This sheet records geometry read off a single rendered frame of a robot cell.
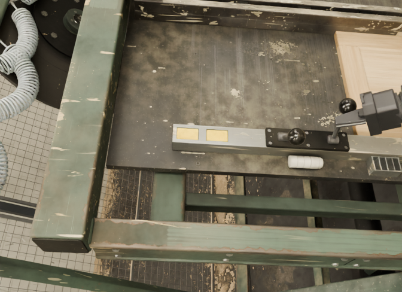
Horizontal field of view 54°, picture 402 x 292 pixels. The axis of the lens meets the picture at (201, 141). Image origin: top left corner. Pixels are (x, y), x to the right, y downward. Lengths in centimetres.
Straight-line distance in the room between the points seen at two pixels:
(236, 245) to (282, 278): 209
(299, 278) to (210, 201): 190
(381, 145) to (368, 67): 27
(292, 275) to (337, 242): 197
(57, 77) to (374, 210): 115
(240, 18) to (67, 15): 78
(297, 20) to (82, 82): 63
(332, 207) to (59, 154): 65
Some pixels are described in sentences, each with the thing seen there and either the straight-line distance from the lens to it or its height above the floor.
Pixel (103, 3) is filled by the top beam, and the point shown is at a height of 191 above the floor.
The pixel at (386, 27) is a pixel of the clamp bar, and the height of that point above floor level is 120.
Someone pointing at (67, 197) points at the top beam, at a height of 190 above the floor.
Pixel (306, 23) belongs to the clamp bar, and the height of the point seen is 139.
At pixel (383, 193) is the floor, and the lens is 254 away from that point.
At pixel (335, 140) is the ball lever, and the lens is 98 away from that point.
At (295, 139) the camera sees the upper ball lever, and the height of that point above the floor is 155.
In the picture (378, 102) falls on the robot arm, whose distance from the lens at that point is 87.
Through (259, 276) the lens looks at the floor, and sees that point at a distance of 306.
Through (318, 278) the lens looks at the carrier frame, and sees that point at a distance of 248.
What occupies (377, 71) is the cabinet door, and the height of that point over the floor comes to 122.
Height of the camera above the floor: 212
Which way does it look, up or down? 31 degrees down
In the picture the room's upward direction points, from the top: 69 degrees counter-clockwise
